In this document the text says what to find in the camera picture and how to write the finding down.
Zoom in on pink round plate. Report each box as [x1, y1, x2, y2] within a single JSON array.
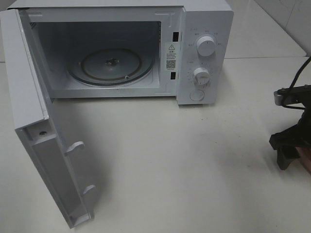
[[299, 148, 311, 172]]

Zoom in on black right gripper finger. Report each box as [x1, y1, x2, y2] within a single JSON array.
[[269, 126, 304, 170]]

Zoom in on white microwave oven body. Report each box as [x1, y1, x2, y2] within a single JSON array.
[[7, 0, 234, 105]]

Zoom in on white microwave door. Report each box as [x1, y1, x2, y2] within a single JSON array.
[[0, 9, 93, 228]]

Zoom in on lower white timer knob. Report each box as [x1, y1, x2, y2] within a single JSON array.
[[193, 67, 211, 85]]

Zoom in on glass microwave turntable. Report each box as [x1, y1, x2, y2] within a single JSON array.
[[67, 48, 155, 86]]

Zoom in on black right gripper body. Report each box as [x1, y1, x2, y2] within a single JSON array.
[[293, 107, 311, 149]]

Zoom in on upper white power knob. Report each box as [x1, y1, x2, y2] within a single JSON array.
[[196, 35, 216, 57]]

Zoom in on white warning label sticker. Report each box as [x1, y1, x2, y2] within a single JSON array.
[[164, 42, 179, 71]]

